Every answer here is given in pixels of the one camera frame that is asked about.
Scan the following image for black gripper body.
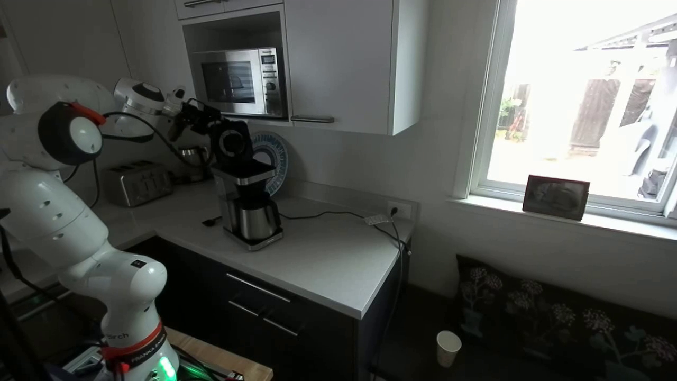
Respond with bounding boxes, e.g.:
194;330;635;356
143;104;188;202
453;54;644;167
166;101;249;167

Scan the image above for floral dark cushion bench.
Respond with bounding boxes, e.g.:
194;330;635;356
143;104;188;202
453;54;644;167
456;257;677;381

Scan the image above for dark base cabinet drawers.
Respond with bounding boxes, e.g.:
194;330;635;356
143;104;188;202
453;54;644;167
134;238;402;381

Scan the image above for white paper cup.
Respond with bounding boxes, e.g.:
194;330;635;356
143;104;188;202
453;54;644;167
435;330;461;368

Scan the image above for dark picture frame on sill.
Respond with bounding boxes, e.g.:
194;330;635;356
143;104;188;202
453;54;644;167
522;175;590;221

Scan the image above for silver toaster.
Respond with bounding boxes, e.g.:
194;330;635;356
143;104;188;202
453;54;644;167
103;162;170;207

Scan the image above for white wall socket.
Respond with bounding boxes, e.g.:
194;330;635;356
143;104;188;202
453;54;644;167
386;202;413;219

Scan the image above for black steel coffee maker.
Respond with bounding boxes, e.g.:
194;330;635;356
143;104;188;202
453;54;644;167
211;162;283;249

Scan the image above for black power cord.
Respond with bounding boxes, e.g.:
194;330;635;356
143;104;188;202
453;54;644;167
278;207;410;249

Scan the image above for window with white frame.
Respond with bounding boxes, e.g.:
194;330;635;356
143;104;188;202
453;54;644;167
469;0;677;224

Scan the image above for silver microwave oven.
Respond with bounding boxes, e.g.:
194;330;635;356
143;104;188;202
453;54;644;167
189;46;286;119

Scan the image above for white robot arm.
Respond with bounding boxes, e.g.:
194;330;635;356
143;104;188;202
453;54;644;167
0;75;243;381

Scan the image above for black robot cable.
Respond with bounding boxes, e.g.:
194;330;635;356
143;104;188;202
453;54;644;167
60;110;213;207

